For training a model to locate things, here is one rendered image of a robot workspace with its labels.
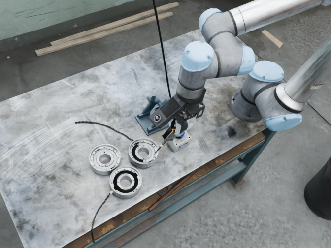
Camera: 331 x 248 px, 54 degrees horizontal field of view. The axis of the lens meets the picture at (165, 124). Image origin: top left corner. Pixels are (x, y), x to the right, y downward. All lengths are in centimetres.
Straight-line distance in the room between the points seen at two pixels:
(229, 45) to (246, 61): 6
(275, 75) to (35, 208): 91
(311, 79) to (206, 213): 115
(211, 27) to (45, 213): 74
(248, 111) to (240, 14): 47
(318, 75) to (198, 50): 40
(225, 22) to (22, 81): 181
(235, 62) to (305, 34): 248
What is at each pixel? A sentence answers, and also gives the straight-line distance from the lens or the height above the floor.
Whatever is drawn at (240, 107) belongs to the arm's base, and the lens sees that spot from 131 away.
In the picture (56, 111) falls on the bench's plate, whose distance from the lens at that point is 129.
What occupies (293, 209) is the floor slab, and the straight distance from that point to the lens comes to 219.
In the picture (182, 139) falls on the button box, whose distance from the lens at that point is 117.
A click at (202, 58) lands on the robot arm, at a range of 80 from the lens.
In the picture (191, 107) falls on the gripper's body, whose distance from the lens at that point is 97.
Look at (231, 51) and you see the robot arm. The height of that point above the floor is 127.
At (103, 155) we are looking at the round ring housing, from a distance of 115.
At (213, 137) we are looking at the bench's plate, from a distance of 126.
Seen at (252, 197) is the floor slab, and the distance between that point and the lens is 211.
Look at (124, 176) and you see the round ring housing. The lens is 110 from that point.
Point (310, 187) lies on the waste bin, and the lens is 219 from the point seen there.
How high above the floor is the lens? 183
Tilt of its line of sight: 55 degrees down
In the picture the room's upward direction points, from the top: 12 degrees clockwise
